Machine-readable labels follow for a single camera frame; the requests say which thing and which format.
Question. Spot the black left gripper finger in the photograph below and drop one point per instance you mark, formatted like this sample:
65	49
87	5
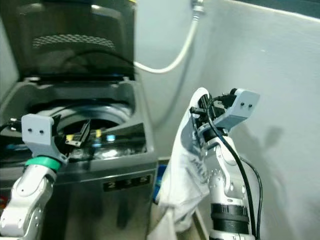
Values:
86	131

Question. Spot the white printed garment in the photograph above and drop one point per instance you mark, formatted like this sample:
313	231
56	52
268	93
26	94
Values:
182	175

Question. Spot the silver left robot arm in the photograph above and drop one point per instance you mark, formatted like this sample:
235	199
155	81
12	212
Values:
25	200

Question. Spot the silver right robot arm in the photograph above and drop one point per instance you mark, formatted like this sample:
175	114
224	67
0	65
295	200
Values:
225	185

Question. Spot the grey top-load washing machine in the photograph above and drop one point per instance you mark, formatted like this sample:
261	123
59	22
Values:
120	215

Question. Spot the yellow tape strip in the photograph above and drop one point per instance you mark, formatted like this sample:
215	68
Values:
98	132
71	136

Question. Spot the black glossy washer control panel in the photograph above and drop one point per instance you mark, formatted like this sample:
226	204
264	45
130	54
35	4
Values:
120	142

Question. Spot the black number label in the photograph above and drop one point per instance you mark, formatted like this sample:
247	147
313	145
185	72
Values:
127	183

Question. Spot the red washer sticker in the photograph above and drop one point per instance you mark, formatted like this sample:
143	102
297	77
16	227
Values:
4	202

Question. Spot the dark transparent washer lid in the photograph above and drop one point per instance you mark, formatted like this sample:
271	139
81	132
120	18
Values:
75	25

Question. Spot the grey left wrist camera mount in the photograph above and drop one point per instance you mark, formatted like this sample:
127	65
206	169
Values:
37	131

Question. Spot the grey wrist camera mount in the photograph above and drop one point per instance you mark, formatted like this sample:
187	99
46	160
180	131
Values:
242	107
37	131

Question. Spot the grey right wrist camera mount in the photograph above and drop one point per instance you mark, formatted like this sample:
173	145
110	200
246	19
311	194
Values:
242	107

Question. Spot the dark window frame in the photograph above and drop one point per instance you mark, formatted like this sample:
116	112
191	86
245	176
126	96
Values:
280	6

